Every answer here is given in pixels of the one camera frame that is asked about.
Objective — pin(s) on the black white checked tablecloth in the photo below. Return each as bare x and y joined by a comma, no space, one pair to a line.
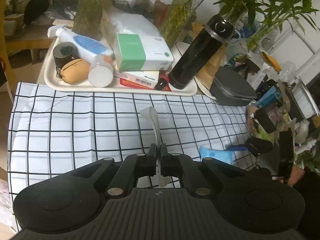
62,130

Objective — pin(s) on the dark glass jar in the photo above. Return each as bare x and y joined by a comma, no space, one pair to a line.
143,1

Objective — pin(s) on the white tray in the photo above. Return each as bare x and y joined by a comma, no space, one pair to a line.
50,80

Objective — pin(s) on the person's right hand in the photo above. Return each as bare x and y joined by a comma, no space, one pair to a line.
297,175

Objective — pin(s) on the red packet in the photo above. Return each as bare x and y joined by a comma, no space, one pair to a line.
125,82

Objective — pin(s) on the white power strip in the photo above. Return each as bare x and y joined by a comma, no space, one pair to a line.
307,145

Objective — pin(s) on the blue carton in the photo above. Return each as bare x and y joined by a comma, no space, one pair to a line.
268,95

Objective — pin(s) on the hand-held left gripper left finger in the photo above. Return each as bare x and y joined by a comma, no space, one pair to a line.
153,160

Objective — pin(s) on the wooden desk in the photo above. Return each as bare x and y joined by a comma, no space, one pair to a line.
25,37

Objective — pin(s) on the tan leather pouch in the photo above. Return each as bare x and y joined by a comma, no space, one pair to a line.
75,71

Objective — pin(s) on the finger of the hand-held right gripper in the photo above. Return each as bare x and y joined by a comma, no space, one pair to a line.
260,146
238,148

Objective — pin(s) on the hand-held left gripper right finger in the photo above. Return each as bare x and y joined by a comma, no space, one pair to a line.
163,160

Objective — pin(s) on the white barcode carton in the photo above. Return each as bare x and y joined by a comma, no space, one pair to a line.
137,77

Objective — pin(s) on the red snack bag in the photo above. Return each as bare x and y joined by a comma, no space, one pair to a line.
161,13

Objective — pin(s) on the white orange plastic bottle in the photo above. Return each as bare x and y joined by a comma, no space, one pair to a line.
101,72

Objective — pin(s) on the black oval object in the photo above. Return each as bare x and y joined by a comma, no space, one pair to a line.
36,10

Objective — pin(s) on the grey zip case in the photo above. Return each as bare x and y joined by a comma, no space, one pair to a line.
230,87

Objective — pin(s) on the white blue spray bottle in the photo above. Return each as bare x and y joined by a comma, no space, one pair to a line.
85,43

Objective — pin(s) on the colourful printed plastic bag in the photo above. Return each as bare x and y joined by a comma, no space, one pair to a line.
236,60

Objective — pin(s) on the black thermos bottle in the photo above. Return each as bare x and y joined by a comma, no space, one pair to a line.
195,57

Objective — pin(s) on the blue packet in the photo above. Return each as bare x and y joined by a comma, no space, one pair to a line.
215,155

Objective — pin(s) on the white plastic container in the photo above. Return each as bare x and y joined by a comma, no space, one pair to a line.
305,100

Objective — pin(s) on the black tape roll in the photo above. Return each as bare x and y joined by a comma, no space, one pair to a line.
65,53

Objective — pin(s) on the cream tray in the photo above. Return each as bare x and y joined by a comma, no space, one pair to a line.
203,90

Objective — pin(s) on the black mini tripod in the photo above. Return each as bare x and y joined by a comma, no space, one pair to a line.
246,67

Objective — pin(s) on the brown paper bag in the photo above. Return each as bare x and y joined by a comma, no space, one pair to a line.
107,27
208,70

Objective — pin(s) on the person's right forearm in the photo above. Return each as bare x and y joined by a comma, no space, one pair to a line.
310,192

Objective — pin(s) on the green white carton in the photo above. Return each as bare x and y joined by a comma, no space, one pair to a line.
140,52

